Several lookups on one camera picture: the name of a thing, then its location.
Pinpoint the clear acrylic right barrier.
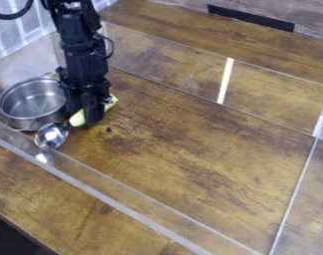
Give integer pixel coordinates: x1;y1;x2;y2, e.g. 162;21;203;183
269;112;323;255

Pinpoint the small stainless steel pot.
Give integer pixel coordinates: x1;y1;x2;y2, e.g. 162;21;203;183
0;76;67;131

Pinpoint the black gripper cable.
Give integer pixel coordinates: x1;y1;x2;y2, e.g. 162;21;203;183
0;0;116;60

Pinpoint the black strip on table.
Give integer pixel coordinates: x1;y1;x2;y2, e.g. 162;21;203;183
206;4;294;32

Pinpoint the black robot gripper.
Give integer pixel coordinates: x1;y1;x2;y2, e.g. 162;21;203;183
56;41;110;127

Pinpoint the green handled metal spoon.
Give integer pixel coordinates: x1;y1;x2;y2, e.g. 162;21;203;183
35;94;119;149

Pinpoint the clear acrylic barrier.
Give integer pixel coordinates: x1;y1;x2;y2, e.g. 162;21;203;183
269;112;323;255
0;123;261;255

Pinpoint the clear acrylic front barrier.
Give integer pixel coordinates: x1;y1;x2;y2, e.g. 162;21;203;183
0;123;261;255

